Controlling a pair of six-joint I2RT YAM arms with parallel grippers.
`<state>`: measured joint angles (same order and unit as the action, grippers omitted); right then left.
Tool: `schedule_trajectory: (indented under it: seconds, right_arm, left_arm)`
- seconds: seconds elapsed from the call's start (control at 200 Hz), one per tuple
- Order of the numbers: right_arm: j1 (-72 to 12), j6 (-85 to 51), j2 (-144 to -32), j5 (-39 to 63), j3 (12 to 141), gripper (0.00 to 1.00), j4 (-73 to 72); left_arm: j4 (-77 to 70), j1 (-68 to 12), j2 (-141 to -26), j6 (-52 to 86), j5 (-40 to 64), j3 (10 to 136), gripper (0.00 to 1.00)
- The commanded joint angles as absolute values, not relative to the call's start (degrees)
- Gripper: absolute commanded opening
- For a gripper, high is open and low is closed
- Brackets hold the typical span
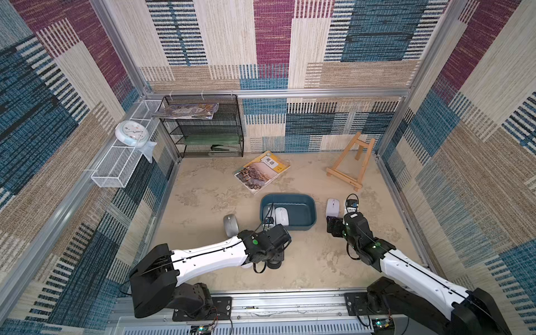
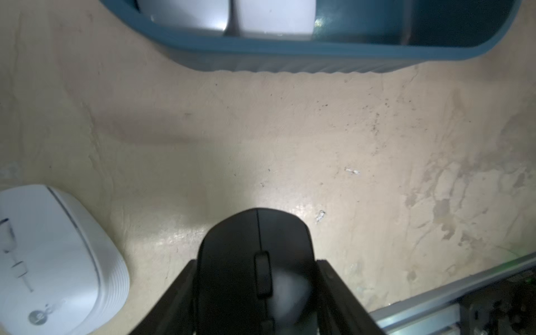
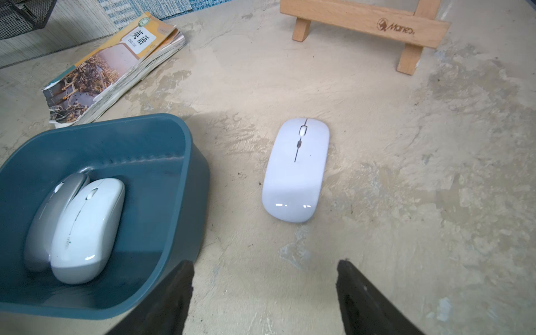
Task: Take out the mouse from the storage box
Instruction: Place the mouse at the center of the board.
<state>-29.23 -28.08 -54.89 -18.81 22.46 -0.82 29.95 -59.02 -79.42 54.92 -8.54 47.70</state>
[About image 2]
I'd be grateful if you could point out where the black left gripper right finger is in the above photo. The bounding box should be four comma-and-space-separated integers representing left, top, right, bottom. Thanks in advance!
316, 260, 385, 335

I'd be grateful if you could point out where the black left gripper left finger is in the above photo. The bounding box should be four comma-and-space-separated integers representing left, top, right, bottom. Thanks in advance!
130, 260, 197, 335

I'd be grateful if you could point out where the black Lecoo mouse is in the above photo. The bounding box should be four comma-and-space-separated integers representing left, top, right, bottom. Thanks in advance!
195, 208, 318, 334

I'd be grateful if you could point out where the white ribbed mouse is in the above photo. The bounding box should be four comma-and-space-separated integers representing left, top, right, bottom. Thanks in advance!
1, 184, 130, 334

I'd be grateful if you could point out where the teal plastic storage box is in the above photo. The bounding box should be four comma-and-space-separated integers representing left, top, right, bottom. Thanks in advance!
104, 1, 521, 73

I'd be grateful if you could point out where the silver mouse in box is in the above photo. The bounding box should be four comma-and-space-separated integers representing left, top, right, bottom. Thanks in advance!
137, 0, 231, 36

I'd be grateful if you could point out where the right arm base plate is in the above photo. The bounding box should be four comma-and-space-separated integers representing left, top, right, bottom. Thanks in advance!
459, 270, 535, 334

